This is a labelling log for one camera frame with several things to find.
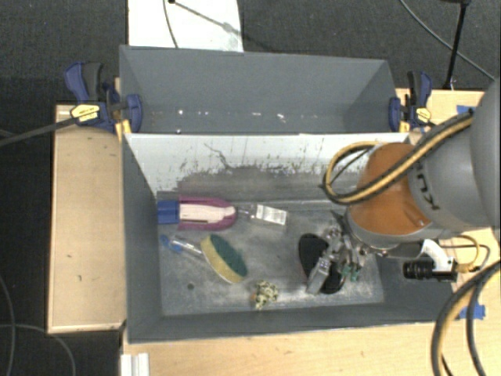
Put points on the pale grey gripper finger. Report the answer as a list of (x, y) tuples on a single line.
[(316, 280)]

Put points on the black oval object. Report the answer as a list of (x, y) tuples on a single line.
[(311, 251)]

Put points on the camouflage toy animal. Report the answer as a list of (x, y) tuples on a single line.
[(266, 294)]

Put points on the clear plastic bottle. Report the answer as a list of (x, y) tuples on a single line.
[(268, 214)]

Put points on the yellow and green round sponge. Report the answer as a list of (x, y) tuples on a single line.
[(229, 257)]

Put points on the purple and white brush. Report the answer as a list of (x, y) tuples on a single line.
[(207, 214)]

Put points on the blue and clear pen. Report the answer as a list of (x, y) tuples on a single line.
[(181, 245)]

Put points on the blue block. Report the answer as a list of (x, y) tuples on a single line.
[(167, 212)]

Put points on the grey metal bin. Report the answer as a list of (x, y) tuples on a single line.
[(250, 92)]

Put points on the pale wood board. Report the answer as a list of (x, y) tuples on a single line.
[(86, 218)]

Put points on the black cylinder on white bracket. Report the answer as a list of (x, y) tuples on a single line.
[(420, 268)]

